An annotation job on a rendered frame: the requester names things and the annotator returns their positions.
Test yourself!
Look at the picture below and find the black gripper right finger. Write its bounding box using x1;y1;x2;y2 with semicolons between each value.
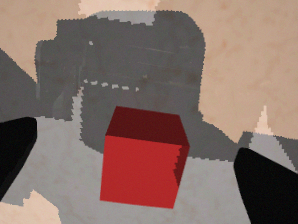
233;147;298;224

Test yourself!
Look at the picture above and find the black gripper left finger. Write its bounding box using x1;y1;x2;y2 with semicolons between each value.
0;117;37;200

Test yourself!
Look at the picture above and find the dark red block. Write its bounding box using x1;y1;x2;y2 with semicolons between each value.
100;105;190;209

